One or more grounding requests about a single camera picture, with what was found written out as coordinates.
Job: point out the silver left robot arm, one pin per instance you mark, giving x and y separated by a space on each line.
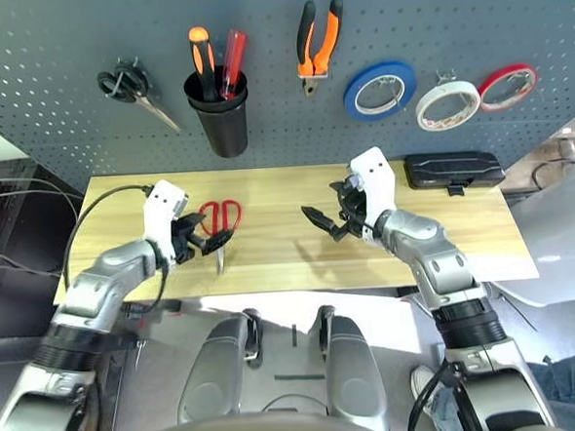
110 265

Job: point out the black plastic tool case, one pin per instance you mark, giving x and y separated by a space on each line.
455 168

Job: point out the black plastic cup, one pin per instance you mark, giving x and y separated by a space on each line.
226 136

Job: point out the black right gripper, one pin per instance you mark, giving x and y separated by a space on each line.
353 216

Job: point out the white tape roll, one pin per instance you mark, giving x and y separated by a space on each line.
443 89

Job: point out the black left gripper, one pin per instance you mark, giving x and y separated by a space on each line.
189 241

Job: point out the grey robot leg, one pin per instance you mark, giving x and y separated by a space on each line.
214 376
350 368

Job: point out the orange black screwdriver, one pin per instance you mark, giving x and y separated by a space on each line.
202 59

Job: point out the red tape roll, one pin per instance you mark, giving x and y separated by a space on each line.
503 69

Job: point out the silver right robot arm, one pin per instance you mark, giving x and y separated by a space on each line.
431 246

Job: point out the grey robot right leg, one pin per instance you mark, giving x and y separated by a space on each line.
350 368

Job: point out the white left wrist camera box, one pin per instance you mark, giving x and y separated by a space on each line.
162 208

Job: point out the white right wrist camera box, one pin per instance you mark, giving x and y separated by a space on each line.
378 185

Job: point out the grey robot left leg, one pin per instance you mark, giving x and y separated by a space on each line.
214 376

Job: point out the white bystander shoe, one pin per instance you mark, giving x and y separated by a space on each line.
422 383

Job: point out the metal tape hook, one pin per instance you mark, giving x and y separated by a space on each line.
445 76

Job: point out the orange black pliers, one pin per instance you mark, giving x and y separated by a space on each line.
328 42

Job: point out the blue tape roll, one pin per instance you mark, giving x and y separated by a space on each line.
351 101

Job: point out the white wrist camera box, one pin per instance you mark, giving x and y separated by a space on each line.
378 185
162 208

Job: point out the grey perforated pegboard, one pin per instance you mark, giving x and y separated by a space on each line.
61 34

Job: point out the metal scissors hook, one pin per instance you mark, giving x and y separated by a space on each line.
119 84

